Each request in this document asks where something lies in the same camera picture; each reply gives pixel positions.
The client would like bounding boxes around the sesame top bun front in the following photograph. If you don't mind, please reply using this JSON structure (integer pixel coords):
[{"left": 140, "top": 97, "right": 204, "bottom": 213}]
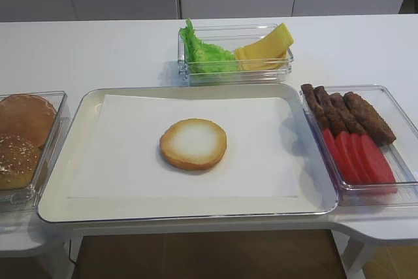
[{"left": 1, "top": 133, "right": 40, "bottom": 190}]

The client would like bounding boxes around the black floor cable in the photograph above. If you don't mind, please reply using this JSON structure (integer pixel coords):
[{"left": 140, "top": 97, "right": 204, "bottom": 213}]
[{"left": 67, "top": 239, "right": 81, "bottom": 279}]

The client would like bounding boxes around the brown meat patty back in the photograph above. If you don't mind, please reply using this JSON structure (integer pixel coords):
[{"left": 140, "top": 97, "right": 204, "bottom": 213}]
[{"left": 301, "top": 84, "right": 329, "bottom": 130}]

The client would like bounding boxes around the red tomato slice front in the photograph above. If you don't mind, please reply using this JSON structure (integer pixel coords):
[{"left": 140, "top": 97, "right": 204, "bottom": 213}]
[{"left": 357, "top": 135, "right": 396, "bottom": 184}]

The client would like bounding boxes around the yellow cheese slices stack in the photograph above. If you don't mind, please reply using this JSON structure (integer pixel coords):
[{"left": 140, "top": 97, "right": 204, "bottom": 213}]
[{"left": 234, "top": 23, "right": 294, "bottom": 71}]

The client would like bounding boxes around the green lettuce leaf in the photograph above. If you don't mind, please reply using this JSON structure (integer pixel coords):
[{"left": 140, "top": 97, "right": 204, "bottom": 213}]
[{"left": 180, "top": 18, "right": 238, "bottom": 73}]

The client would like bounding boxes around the clear bun container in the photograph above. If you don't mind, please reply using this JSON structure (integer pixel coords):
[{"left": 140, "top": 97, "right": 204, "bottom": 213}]
[{"left": 1, "top": 91, "right": 71, "bottom": 212}]

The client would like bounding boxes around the white metal tray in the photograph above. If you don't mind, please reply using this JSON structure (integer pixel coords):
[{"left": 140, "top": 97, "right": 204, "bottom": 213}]
[{"left": 38, "top": 84, "right": 338, "bottom": 223}]

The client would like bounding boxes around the clear lettuce and cheese container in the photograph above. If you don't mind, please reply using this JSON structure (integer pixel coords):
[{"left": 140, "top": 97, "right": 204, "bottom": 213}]
[{"left": 178, "top": 24, "right": 293, "bottom": 86}]

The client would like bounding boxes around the brown meat patty front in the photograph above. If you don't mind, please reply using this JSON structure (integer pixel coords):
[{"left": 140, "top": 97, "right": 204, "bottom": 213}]
[{"left": 344, "top": 91, "right": 396, "bottom": 146}]

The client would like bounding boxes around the red tomato slice back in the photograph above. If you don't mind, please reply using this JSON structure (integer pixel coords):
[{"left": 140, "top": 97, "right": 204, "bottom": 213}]
[{"left": 322, "top": 129, "right": 351, "bottom": 183}]

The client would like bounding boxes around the brown meat patty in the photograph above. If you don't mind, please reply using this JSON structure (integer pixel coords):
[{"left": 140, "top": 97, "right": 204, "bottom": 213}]
[
  {"left": 330, "top": 93, "right": 366, "bottom": 135},
  {"left": 301, "top": 84, "right": 329, "bottom": 130},
  {"left": 314, "top": 86, "right": 348, "bottom": 137},
  {"left": 344, "top": 91, "right": 396, "bottom": 146}
]

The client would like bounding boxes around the red tomato slice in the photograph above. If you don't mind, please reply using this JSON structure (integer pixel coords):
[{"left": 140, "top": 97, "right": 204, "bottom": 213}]
[
  {"left": 322, "top": 129, "right": 351, "bottom": 183},
  {"left": 357, "top": 135, "right": 396, "bottom": 184},
  {"left": 335, "top": 131, "right": 362, "bottom": 185},
  {"left": 347, "top": 133, "right": 372, "bottom": 184}
]

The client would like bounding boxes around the bun half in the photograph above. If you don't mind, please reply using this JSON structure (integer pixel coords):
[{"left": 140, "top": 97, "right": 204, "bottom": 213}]
[
  {"left": 1, "top": 94, "right": 57, "bottom": 147},
  {"left": 159, "top": 118, "right": 227, "bottom": 171}
]

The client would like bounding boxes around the clear meat and tomato container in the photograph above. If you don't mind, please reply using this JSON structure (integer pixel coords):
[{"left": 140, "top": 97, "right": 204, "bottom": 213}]
[{"left": 300, "top": 85, "right": 417, "bottom": 206}]

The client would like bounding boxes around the white paper sheet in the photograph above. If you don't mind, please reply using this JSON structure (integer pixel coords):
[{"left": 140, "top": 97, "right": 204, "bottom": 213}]
[{"left": 70, "top": 95, "right": 299, "bottom": 198}]

